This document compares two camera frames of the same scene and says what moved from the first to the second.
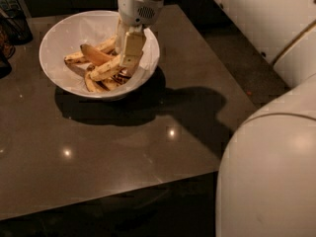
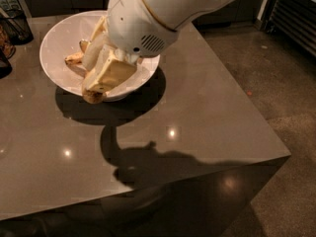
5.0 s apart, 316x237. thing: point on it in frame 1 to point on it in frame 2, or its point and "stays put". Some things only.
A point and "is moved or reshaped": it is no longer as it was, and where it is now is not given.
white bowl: (65, 36) stays put
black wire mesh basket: (15, 27) stays put
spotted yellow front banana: (103, 70) is moved or reshaped
